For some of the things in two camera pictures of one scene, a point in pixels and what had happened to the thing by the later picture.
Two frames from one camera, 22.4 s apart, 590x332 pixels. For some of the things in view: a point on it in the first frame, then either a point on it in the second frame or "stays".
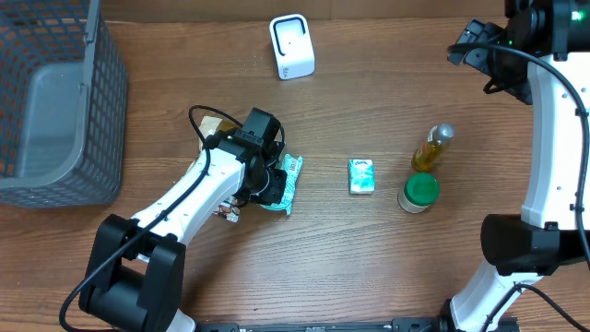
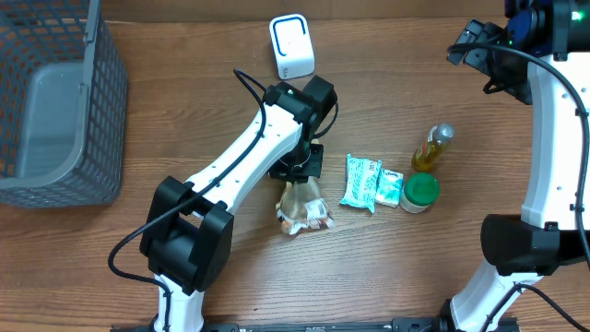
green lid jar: x=418 y=192 stays
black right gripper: x=473 y=41 stays
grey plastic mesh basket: x=64 y=105 stays
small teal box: x=361 y=176 -> x=388 y=187
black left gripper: x=275 y=194 -> x=315 y=171
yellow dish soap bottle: x=429 y=154 stays
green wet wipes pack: x=292 y=166 -> x=361 y=182
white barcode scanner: x=292 y=45 stays
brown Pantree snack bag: x=229 y=209 -> x=300 y=207
